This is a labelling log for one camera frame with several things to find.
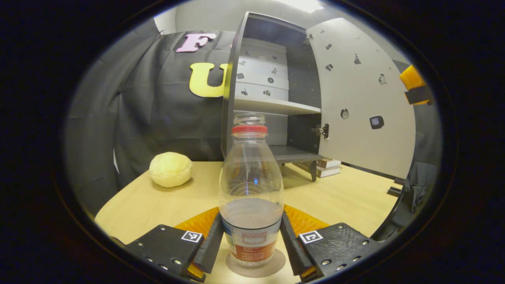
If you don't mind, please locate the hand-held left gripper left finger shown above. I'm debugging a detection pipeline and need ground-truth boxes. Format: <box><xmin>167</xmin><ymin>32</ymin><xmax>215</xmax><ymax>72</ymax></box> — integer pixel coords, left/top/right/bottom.
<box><xmin>124</xmin><ymin>207</ymin><xmax>225</xmax><ymax>283</ymax></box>

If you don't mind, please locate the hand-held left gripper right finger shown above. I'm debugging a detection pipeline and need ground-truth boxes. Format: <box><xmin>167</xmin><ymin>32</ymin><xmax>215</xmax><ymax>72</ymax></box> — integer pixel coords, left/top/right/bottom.
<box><xmin>279</xmin><ymin>204</ymin><xmax>381</xmax><ymax>283</ymax></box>

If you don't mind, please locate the round brown coaster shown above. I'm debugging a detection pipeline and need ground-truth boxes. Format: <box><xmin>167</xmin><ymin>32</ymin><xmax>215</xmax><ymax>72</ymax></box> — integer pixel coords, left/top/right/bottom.
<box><xmin>226</xmin><ymin>248</ymin><xmax>286</xmax><ymax>278</ymax></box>

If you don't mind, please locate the clear plastic bottle red cap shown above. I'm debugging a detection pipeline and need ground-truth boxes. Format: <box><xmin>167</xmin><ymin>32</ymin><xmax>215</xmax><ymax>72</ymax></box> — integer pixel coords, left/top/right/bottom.
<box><xmin>218</xmin><ymin>112</ymin><xmax>284</xmax><ymax>268</ymax></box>

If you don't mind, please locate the light grey cabinet door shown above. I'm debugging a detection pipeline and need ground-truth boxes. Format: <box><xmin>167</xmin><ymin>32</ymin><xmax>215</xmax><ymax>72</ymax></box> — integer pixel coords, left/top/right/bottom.
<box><xmin>306</xmin><ymin>18</ymin><xmax>417</xmax><ymax>180</ymax></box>

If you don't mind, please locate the dark grey cabinet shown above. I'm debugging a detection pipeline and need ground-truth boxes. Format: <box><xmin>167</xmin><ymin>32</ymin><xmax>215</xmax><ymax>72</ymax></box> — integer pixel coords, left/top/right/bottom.
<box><xmin>220</xmin><ymin>11</ymin><xmax>330</xmax><ymax>182</ymax></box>

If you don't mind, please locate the white cabinet shelf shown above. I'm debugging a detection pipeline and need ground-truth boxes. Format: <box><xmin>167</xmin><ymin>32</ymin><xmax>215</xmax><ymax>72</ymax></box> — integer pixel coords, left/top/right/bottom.
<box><xmin>233</xmin><ymin>97</ymin><xmax>322</xmax><ymax>116</ymax></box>

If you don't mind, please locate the pale yellow bread bun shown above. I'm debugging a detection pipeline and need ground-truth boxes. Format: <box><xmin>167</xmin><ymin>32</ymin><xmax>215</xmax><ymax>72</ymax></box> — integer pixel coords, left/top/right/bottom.
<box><xmin>149</xmin><ymin>152</ymin><xmax>194</xmax><ymax>188</ymax></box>

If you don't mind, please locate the black chair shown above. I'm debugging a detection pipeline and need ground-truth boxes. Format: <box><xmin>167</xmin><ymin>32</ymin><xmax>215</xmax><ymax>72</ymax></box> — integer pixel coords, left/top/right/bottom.
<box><xmin>371</xmin><ymin>162</ymin><xmax>439</xmax><ymax>242</ymax></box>

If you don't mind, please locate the large ceiling light panel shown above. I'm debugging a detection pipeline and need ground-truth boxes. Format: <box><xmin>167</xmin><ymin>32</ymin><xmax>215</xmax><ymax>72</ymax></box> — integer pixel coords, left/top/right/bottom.
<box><xmin>276</xmin><ymin>0</ymin><xmax>325</xmax><ymax>14</ymax></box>

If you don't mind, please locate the black backdrop cloth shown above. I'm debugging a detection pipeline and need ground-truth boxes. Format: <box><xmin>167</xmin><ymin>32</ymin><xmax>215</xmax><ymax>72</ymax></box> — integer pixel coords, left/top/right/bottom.
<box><xmin>65</xmin><ymin>18</ymin><xmax>440</xmax><ymax>215</ymax></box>

